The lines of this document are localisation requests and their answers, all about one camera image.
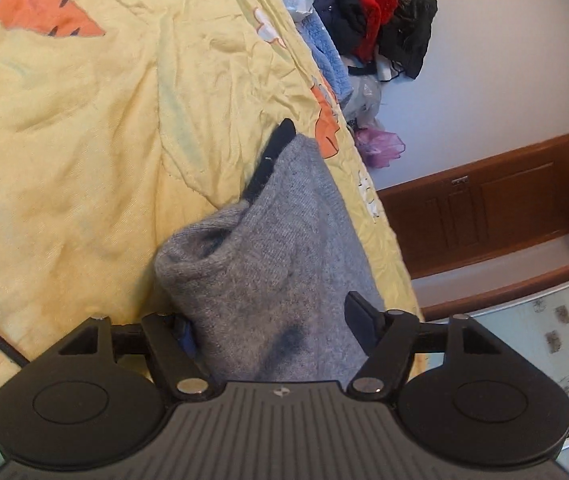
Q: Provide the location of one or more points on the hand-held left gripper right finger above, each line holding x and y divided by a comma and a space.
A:
362, 320

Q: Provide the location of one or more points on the black garment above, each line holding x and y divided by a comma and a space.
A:
414, 20

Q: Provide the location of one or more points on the grey sweater with navy sleeves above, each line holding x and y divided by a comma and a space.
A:
274, 260

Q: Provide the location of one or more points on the light blue towel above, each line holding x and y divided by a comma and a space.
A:
329, 65

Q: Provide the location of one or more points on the navy blue garment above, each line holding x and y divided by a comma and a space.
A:
337, 5

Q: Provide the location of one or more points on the pink plastic bag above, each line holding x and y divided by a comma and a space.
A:
379, 145

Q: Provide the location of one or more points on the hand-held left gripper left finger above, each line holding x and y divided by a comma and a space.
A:
188, 340

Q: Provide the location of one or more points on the white wardrobe with floral print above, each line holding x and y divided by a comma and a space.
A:
539, 340

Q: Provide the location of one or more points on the brown wooden door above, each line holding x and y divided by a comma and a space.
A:
489, 205

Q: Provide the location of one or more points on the yellow printed blanket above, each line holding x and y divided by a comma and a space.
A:
89, 135

